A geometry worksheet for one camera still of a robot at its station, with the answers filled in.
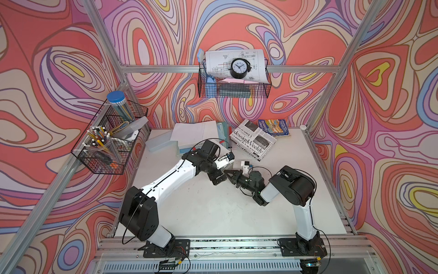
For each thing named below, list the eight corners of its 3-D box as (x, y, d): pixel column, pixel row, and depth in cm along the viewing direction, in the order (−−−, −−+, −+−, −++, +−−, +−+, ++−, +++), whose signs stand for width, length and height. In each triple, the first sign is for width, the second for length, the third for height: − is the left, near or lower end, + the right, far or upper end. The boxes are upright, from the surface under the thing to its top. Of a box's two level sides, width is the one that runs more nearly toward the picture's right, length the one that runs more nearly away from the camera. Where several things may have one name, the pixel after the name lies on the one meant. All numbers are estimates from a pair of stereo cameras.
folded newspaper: (228, 141, 114) (228, 132, 108) (245, 127, 123) (247, 119, 117) (257, 162, 103) (259, 154, 97) (274, 146, 112) (277, 137, 105)
